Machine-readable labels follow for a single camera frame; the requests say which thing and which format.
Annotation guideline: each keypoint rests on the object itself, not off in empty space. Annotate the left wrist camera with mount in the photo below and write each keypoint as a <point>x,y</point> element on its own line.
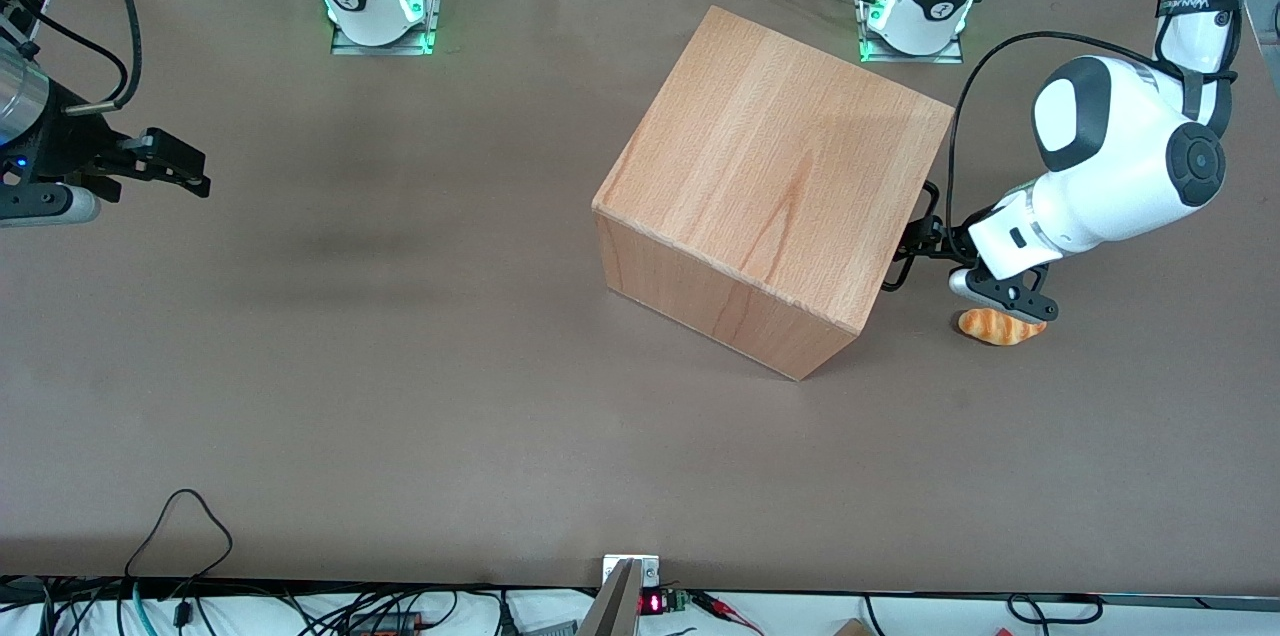
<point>1005,294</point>

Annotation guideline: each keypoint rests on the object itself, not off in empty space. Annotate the wooden slat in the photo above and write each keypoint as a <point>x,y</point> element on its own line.
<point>612,606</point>

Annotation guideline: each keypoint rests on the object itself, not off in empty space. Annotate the small metal bracket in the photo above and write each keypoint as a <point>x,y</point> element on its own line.
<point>650,568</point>

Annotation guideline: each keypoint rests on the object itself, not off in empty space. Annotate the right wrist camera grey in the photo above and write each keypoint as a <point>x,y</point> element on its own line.
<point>45,204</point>

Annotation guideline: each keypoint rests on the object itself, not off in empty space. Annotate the toy croissant bread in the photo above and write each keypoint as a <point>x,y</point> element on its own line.
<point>1000,326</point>

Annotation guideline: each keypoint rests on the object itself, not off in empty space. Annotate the circuit board with red display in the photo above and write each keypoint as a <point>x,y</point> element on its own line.
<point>662,602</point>

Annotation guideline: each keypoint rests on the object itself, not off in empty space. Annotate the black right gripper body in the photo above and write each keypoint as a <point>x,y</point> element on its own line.
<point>72,144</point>

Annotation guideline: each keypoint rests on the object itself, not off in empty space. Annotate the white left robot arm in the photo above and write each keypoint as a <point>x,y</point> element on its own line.
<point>1120,166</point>

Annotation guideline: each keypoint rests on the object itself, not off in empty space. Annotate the brown cardboard piece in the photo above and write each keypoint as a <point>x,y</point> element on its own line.
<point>852,628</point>

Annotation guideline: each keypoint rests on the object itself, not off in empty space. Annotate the wooden drawer cabinet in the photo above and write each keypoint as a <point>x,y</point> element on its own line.
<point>770,176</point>

